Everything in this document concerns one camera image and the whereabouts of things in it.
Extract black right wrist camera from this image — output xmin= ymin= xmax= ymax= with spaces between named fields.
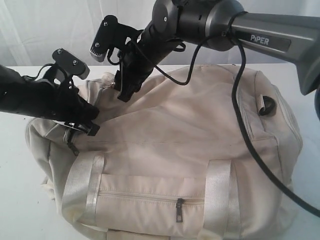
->
xmin=90 ymin=15 xmax=142 ymax=66

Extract white backdrop curtain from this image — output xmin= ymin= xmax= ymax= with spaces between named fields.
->
xmin=0 ymin=0 xmax=320 ymax=67

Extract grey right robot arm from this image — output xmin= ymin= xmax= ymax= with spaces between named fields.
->
xmin=115 ymin=0 xmax=320 ymax=102

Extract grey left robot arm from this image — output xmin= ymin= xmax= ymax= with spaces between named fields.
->
xmin=0 ymin=63 xmax=100 ymax=136

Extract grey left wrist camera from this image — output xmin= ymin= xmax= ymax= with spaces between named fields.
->
xmin=52 ymin=48 xmax=90 ymax=80

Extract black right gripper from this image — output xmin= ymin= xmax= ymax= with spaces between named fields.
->
xmin=114 ymin=33 xmax=160 ymax=102

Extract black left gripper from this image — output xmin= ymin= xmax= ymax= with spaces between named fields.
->
xmin=22 ymin=79 xmax=101 ymax=136

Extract cream duffel bag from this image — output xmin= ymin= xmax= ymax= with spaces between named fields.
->
xmin=25 ymin=65 xmax=296 ymax=240

